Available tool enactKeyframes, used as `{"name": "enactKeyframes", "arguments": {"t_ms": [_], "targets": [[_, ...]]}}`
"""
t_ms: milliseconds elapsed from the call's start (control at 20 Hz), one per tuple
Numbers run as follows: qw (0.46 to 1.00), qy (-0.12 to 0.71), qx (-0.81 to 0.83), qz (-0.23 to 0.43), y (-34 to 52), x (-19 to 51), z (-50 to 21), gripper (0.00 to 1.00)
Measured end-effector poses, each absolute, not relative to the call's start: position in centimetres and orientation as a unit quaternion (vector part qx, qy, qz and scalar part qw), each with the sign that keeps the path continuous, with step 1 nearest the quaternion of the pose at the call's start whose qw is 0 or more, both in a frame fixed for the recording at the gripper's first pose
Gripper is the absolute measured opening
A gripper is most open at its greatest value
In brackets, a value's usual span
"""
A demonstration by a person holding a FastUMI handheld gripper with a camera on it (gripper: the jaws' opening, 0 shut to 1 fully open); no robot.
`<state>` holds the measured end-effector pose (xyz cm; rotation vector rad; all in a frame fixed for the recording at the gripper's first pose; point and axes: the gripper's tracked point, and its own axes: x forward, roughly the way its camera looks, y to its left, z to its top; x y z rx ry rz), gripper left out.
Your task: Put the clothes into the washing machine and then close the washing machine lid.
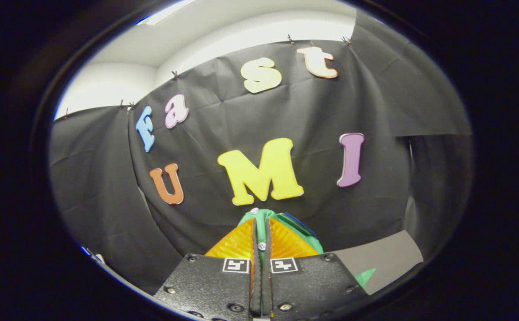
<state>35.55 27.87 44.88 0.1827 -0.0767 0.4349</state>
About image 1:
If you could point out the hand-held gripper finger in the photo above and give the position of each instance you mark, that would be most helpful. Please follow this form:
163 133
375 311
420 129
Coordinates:
267 285
256 285

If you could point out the green polo shirt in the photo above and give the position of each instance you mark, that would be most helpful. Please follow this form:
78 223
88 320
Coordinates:
259 218

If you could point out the beige cabinet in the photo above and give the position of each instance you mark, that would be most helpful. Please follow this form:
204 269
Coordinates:
389 258

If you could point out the black backdrop cloth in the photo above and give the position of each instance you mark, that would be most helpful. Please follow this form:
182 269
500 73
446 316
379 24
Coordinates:
206 129

